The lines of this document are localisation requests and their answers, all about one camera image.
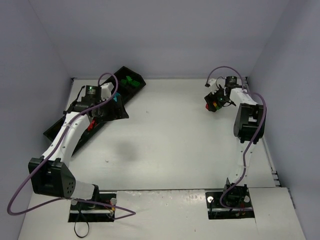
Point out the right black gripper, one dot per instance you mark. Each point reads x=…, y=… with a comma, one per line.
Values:
x=213, y=102

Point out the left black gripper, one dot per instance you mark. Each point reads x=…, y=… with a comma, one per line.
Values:
x=116, y=110

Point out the teal curved lego piece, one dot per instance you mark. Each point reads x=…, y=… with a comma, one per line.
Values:
x=115, y=98

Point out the red round lego piece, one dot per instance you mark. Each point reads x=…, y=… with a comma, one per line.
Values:
x=92, y=125

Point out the green sloped lego brick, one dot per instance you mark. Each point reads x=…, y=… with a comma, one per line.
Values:
x=127, y=80

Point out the red yellow green lego stack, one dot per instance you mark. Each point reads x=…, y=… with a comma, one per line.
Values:
x=212, y=106

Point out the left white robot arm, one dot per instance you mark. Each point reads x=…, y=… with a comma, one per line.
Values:
x=51, y=175

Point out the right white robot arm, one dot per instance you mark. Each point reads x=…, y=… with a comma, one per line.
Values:
x=248, y=127

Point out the black sectioned sorting tray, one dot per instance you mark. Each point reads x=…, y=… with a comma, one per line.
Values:
x=130, y=85

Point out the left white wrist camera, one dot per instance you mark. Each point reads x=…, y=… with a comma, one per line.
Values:
x=106, y=90

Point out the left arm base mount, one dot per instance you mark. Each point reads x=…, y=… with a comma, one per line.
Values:
x=90, y=213

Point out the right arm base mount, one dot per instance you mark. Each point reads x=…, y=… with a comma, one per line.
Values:
x=235, y=205

